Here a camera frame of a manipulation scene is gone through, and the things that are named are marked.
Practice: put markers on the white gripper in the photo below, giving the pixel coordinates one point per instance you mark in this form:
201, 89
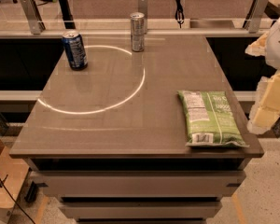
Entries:
279, 47

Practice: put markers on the blue pepsi can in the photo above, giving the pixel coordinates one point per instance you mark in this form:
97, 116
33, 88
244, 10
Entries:
74, 50

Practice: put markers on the silver slim can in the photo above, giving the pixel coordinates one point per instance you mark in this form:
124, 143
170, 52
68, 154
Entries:
137, 31

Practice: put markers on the green chip bag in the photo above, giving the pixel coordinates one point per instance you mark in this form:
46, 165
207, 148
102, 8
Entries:
209, 120

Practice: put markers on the grey drawer cabinet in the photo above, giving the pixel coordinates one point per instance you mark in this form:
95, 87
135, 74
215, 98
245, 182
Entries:
140, 197

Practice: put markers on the cardboard box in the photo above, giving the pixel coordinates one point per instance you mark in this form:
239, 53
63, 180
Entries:
12, 176

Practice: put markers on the right metal bracket post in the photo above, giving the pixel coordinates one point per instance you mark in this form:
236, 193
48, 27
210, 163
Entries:
252, 22

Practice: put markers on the metal bracket post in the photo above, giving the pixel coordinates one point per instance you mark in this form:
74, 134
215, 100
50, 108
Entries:
252, 22
142, 8
32, 15

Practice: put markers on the middle metal bracket post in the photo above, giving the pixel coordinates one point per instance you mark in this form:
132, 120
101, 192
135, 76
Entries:
142, 8

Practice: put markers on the left metal bracket post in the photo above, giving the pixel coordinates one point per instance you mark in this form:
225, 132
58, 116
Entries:
32, 15

